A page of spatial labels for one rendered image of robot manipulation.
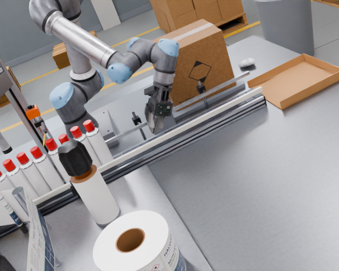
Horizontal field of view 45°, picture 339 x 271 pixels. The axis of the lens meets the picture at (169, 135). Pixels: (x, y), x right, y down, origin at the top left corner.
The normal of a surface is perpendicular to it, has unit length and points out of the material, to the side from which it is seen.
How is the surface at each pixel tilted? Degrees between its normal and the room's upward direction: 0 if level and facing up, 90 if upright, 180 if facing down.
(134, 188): 0
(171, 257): 90
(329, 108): 0
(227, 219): 0
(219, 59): 90
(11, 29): 90
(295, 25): 93
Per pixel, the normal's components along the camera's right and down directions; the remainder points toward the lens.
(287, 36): -0.20, 0.64
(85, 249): -0.32, -0.79
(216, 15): 0.26, 0.45
